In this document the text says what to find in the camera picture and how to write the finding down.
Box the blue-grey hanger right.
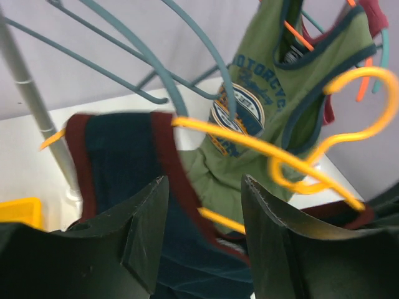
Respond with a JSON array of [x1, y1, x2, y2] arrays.
[[44, 1, 242, 113]]

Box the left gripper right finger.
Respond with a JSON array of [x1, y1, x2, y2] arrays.
[[241, 175, 398, 298]]

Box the orange plastic hanger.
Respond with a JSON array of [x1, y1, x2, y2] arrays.
[[283, 0, 375, 102]]

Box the blue-grey hanger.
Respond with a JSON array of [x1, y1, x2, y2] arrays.
[[44, 1, 242, 113], [1, 1, 185, 112]]

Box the navy maroon tank top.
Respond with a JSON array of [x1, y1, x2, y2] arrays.
[[64, 112, 375, 299]]

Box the teal plastic hanger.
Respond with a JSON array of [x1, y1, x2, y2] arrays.
[[302, 1, 390, 102]]

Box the blue-grey hanger left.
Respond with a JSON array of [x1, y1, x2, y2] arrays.
[[1, 1, 185, 112]]

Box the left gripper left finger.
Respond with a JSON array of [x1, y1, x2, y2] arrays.
[[67, 174, 170, 295]]

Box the olive green graphic tank top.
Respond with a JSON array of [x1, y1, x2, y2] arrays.
[[180, 1, 377, 222]]

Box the silver clothes rack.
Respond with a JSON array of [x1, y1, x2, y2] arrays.
[[1, 14, 82, 221]]

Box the yellow plastic bin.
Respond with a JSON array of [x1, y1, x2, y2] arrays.
[[0, 197, 44, 230]]

